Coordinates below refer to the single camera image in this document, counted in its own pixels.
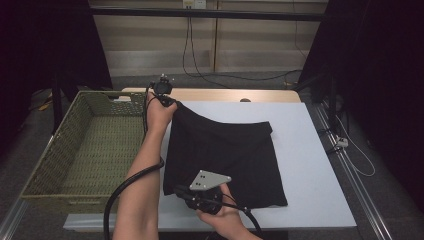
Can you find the white connector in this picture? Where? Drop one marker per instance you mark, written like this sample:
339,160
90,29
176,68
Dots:
342,142

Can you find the black curtain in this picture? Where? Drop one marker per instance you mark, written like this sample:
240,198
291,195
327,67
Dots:
383,66
33,50

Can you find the person's right hand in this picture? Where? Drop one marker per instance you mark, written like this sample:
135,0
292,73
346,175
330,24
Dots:
230,223

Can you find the black tank top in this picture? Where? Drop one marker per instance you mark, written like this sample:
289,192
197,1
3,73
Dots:
226,156

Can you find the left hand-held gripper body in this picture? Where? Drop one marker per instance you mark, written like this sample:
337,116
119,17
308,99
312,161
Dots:
162,88

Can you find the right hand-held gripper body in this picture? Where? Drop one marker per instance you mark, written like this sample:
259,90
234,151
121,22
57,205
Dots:
205,200

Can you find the black metal stand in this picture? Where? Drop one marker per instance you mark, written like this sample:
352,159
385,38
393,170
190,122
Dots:
332,106
57,110

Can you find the white wall socket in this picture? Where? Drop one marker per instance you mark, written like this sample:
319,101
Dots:
195,3

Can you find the green woven basket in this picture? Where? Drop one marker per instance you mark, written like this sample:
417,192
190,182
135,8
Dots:
100,150

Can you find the aluminium rail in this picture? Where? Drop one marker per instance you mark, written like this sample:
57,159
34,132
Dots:
360,190
13,220

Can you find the person's left hand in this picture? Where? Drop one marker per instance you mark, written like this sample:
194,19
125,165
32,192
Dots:
156,115

